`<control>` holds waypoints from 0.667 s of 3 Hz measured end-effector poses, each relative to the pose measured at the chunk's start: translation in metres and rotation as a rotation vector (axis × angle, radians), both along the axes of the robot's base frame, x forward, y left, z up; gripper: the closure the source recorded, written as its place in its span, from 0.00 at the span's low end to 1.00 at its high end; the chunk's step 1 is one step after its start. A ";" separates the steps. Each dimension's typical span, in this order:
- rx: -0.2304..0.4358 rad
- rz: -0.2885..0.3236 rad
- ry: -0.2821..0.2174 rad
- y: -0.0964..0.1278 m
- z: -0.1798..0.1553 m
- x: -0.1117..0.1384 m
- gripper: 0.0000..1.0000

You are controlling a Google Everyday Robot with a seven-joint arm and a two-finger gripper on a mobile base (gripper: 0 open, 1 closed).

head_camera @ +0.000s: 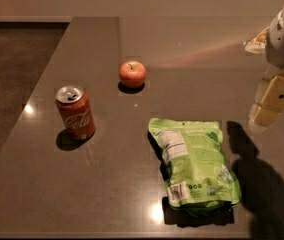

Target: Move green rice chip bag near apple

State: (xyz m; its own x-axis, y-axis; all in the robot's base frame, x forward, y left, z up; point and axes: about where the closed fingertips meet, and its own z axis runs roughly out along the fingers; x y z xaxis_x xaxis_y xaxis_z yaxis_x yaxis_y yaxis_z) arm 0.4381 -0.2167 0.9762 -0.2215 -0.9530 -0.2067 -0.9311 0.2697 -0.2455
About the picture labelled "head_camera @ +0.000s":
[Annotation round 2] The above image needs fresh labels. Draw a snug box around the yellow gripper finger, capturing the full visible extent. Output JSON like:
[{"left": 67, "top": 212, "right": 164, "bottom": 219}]
[
  {"left": 244, "top": 27, "right": 269, "bottom": 54},
  {"left": 248, "top": 70, "right": 284, "bottom": 128}
]

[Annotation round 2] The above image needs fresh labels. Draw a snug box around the green rice chip bag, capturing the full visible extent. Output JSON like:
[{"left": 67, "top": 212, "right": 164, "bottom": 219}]
[{"left": 148, "top": 118, "right": 241, "bottom": 216}]

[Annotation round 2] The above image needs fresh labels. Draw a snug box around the red Coca-Cola can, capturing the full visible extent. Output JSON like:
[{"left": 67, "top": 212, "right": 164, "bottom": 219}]
[{"left": 56, "top": 85, "right": 95, "bottom": 140}]

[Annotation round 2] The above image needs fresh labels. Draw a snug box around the red apple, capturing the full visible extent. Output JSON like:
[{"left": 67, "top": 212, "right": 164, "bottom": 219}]
[{"left": 119, "top": 61, "right": 146, "bottom": 89}]

